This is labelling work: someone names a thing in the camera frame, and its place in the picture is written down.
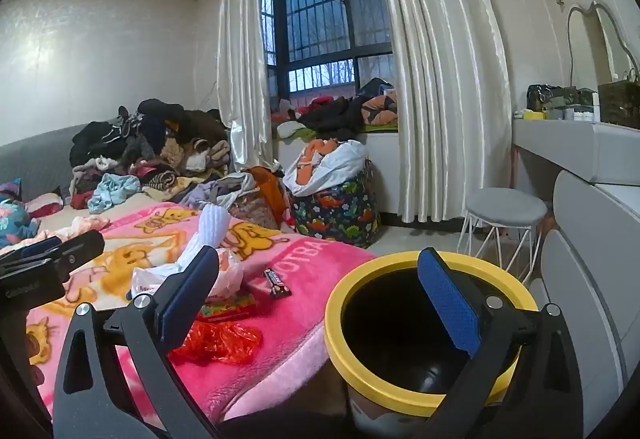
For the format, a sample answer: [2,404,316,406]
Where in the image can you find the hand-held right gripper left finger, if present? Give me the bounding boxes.
[52,245,221,439]

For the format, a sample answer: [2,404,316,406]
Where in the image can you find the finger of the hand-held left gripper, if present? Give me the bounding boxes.
[50,229,106,274]
[0,236,63,272]

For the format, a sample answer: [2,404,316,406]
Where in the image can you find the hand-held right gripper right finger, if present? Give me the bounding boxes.
[417,247,586,439]

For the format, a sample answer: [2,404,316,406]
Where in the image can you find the red snack packet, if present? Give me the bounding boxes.
[196,293,259,323]

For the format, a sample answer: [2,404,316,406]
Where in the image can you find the red plastic bag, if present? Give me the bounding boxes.
[172,319,263,365]

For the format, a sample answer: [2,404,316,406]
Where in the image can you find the dark candy bar wrapper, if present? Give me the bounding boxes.
[263,267,291,299]

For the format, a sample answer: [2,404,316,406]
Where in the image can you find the black bin with yellow rim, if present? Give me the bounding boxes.
[324,250,541,439]

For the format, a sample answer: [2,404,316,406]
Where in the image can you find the pale pink fleece cloth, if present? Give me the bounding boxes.
[44,216,112,241]

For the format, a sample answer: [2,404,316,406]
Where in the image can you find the blue printed plush cloth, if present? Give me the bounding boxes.
[0,178,45,248]

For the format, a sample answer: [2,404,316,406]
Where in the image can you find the red and white pillow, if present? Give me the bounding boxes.
[24,193,65,220]

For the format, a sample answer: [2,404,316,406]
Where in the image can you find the light blue cloth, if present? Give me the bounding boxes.
[87,173,142,215]

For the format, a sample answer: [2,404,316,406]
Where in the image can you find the grey headboard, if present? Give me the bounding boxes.
[0,123,90,200]

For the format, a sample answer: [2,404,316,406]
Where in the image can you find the floral patterned bag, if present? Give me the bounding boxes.
[229,193,282,231]

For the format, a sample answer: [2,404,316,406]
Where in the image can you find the pink printed blanket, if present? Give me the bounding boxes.
[25,202,381,425]

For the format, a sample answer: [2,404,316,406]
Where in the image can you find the pile of clothes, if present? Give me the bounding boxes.
[70,99,261,215]

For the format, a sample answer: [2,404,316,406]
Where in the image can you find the dinosaur print bag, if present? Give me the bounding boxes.
[290,159,382,250]

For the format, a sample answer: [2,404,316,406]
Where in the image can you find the white dressing table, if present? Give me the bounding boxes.
[527,169,640,420]

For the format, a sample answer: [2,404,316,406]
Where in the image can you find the white and orange cloth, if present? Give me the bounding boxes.
[282,138,369,198]

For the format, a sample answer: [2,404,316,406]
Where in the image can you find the grey vanity desk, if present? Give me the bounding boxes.
[512,116,640,186]

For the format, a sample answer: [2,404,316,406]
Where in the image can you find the wide cream curtain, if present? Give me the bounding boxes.
[365,0,513,230]

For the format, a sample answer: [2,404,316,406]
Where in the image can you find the clothes heap on windowsill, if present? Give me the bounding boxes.
[272,78,401,140]

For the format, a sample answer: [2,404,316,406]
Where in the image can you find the narrow cream curtain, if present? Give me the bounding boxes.
[216,0,281,170]

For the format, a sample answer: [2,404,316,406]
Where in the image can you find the silver framed mirror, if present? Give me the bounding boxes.
[566,0,640,90]

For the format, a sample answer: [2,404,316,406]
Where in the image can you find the barred window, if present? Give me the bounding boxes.
[261,0,396,102]

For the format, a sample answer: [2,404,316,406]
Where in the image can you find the grey stool with wire legs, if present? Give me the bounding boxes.
[457,188,550,285]

